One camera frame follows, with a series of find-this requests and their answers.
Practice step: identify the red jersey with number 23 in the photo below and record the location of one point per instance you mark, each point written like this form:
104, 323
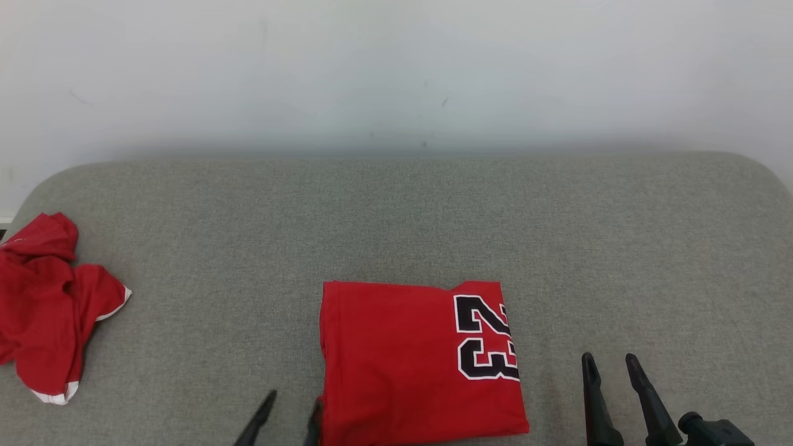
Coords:
396, 359

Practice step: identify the grey fabric sofa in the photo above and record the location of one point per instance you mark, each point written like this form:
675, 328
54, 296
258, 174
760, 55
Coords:
396, 217

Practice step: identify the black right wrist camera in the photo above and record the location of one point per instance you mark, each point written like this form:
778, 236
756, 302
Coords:
718, 433

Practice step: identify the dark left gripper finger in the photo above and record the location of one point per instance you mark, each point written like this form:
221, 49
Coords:
315, 427
257, 424

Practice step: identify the red shorts with white waistband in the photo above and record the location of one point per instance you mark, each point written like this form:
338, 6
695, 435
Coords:
43, 310

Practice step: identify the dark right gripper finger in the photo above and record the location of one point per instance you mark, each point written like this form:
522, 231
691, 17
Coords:
598, 415
657, 415

